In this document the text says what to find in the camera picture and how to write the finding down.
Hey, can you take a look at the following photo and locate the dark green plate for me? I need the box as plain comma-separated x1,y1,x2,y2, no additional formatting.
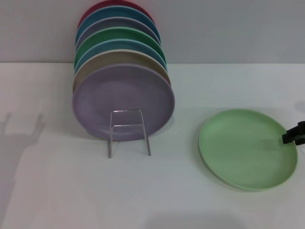
73,26,166,69

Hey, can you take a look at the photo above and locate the grey purple plate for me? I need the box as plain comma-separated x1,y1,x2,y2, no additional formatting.
75,17,162,47

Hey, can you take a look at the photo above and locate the teal blue plate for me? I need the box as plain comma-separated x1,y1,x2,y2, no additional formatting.
75,6,162,45

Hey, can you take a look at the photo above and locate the lilac plate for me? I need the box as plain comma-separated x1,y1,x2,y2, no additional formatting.
72,63,176,142

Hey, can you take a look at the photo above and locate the light green plate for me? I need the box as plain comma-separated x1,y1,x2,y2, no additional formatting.
198,108,298,193

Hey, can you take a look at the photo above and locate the light blue plate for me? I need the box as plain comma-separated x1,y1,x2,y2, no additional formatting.
74,38,169,72

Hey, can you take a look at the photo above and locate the beige plate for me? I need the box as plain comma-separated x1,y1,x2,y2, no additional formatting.
72,49,172,95

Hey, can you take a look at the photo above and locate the red plate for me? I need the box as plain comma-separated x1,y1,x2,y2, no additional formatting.
78,0,155,28

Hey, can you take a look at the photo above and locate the metal wire plate rack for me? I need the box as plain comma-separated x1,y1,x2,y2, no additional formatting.
107,109,152,159

